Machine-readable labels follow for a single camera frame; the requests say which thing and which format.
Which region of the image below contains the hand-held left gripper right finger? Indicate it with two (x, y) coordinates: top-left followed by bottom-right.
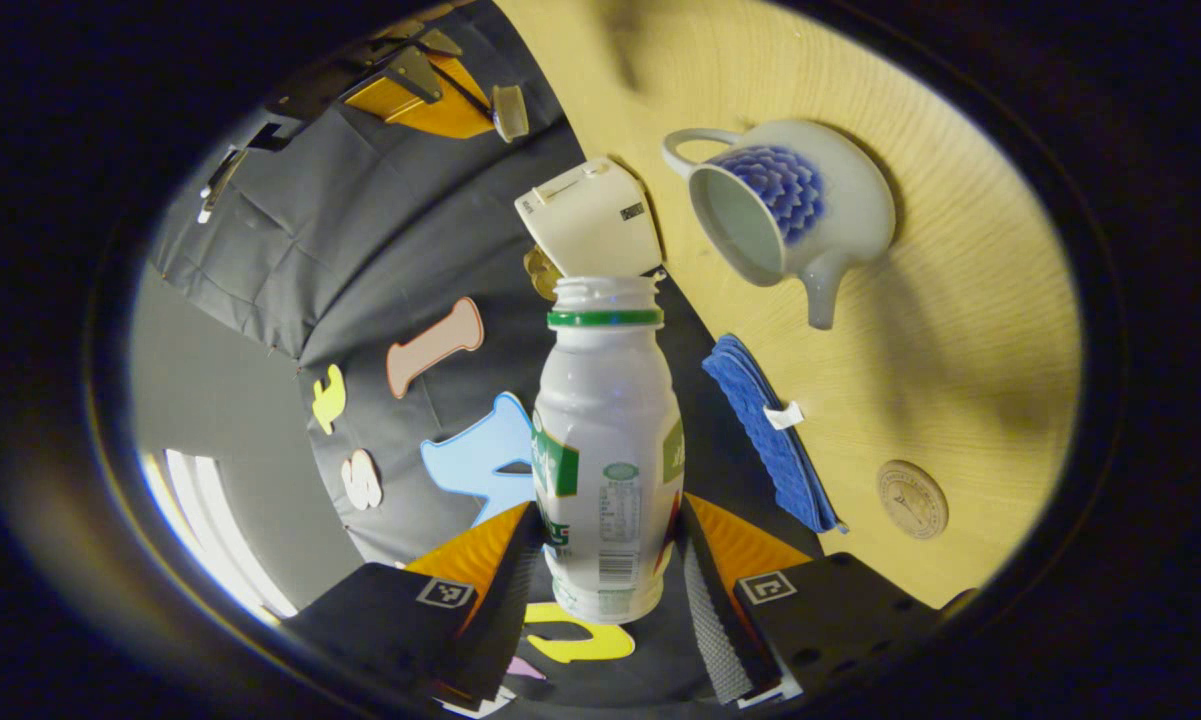
(675, 492), (946, 707)

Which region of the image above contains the white plastic water bottle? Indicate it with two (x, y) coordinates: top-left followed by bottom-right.
(532, 275), (685, 626)

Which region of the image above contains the brown toast slice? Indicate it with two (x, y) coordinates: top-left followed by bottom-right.
(523, 245), (562, 302)

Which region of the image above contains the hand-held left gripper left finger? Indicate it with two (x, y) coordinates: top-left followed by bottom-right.
(280, 500), (547, 717)

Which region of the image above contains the round wooden coaster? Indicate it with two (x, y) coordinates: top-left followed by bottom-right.
(877, 459), (950, 542)

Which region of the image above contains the folded blue towel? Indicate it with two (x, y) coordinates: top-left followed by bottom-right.
(702, 333), (850, 536)

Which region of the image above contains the white blue-flowered teacup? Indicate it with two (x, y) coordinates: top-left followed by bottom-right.
(662, 120), (898, 331)

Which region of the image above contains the white toaster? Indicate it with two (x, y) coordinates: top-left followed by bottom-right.
(515, 157), (665, 280)

